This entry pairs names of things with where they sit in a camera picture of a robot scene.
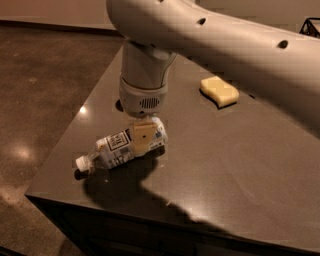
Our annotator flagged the yellow sponge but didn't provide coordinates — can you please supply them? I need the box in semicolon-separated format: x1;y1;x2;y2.
200;76;239;108

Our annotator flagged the black wire rack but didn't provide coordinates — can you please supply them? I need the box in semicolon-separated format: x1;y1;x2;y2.
300;17;320;38

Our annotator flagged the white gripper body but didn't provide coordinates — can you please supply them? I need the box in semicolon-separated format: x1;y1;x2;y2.
119;78;168;118

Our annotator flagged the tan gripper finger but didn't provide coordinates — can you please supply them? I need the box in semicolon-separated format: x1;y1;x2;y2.
132;120;157;156

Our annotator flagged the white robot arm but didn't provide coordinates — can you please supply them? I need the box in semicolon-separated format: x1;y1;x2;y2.
107;0;320;134

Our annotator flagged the clear plastic water bottle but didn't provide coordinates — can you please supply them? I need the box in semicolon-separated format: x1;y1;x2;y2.
75;117;168;173

